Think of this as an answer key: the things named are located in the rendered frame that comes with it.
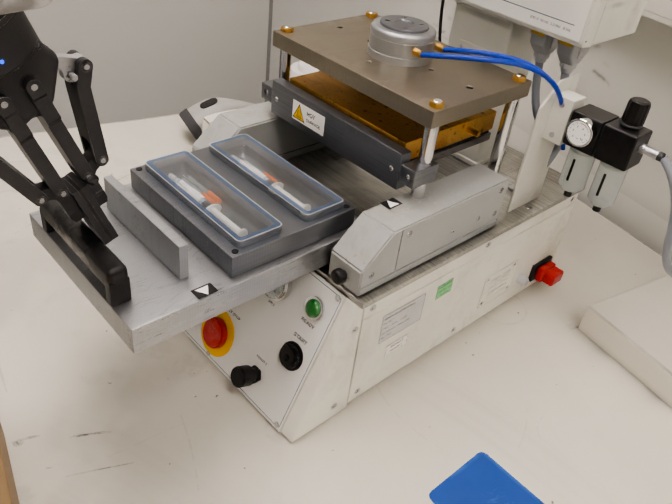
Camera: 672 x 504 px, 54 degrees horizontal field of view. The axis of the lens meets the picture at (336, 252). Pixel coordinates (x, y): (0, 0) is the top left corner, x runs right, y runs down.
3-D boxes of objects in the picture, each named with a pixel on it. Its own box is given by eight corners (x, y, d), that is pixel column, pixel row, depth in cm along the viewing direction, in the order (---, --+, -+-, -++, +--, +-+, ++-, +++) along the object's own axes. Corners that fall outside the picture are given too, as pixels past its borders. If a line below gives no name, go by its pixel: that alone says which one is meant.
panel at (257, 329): (149, 294, 93) (195, 176, 88) (280, 432, 77) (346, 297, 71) (137, 294, 92) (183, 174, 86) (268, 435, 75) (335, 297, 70)
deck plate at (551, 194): (412, 101, 116) (413, 96, 116) (584, 189, 97) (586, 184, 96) (186, 169, 89) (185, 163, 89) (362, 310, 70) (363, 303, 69)
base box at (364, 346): (396, 186, 126) (412, 103, 116) (564, 291, 105) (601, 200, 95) (142, 289, 95) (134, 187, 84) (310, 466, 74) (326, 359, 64)
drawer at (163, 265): (253, 170, 89) (255, 118, 84) (365, 252, 77) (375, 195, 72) (34, 241, 72) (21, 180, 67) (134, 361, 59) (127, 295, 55)
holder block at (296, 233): (248, 152, 85) (248, 134, 84) (353, 226, 74) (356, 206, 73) (131, 187, 75) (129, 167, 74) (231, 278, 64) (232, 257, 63)
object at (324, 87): (378, 82, 96) (388, 17, 90) (499, 144, 84) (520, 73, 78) (286, 106, 86) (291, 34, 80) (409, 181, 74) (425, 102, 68)
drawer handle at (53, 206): (61, 222, 69) (56, 189, 66) (132, 300, 60) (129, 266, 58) (42, 228, 67) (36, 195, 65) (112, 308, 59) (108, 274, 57)
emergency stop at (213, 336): (207, 336, 86) (218, 310, 85) (224, 354, 84) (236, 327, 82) (197, 336, 84) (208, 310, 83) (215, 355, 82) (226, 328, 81)
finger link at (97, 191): (66, 160, 58) (94, 142, 59) (91, 200, 62) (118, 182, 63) (73, 168, 57) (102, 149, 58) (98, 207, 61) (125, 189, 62)
